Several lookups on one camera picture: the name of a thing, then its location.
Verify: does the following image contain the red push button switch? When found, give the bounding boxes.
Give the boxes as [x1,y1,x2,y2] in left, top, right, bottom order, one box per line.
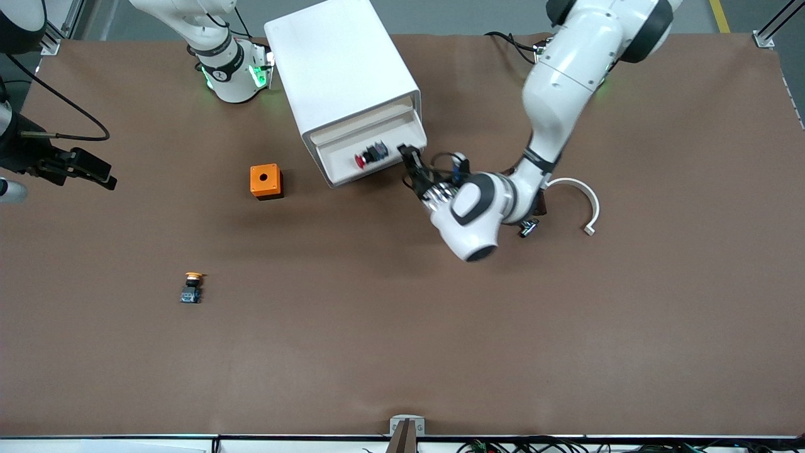
[355,142,391,170]

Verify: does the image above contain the orange box with hole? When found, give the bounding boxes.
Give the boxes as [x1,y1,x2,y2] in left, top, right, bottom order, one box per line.
[250,164,284,201]

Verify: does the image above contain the white curved plastic arc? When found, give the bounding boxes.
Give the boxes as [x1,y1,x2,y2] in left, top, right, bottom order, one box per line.
[546,177,601,237]

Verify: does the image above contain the aluminium frame profile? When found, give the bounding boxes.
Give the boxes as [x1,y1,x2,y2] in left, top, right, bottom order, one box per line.
[752,0,805,49]
[39,0,86,56]

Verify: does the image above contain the yellow push button switch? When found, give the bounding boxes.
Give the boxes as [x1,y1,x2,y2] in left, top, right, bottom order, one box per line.
[180,271,208,305]

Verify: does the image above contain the black arm base cable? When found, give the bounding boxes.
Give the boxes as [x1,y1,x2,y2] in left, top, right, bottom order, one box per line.
[484,30,541,64]

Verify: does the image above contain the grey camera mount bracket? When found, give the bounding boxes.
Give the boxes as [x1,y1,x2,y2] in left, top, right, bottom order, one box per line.
[388,415,426,453]

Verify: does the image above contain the black cable bundle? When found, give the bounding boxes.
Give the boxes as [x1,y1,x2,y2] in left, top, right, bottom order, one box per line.
[456,437,805,453]

